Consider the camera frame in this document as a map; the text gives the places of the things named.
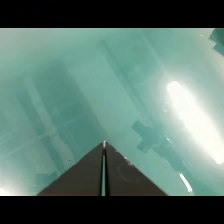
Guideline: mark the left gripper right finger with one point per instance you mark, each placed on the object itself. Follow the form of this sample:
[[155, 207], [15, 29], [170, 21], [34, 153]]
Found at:
[[126, 176]]

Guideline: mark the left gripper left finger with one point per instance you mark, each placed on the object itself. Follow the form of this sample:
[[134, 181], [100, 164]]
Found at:
[[86, 176]]

